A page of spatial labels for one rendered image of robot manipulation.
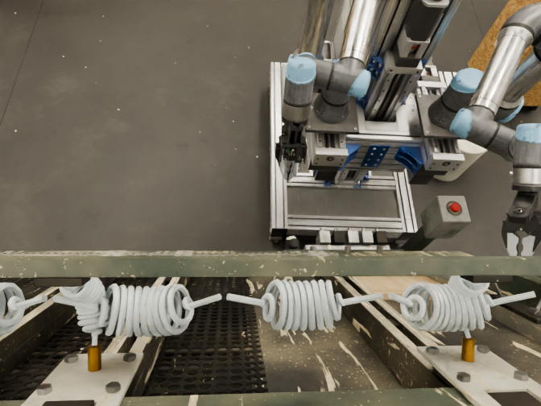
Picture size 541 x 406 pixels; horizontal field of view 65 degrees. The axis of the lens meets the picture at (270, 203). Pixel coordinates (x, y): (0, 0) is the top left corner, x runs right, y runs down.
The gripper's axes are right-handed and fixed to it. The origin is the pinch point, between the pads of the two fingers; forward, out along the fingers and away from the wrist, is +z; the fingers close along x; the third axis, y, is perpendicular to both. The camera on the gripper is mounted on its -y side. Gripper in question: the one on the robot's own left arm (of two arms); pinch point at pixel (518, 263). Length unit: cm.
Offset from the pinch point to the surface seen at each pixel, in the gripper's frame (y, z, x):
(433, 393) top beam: -74, 1, -6
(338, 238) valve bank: 31, 9, 73
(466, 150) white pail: 151, -32, 61
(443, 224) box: 52, 0, 38
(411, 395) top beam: -76, 1, -5
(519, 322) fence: -13.2, 10.8, -3.8
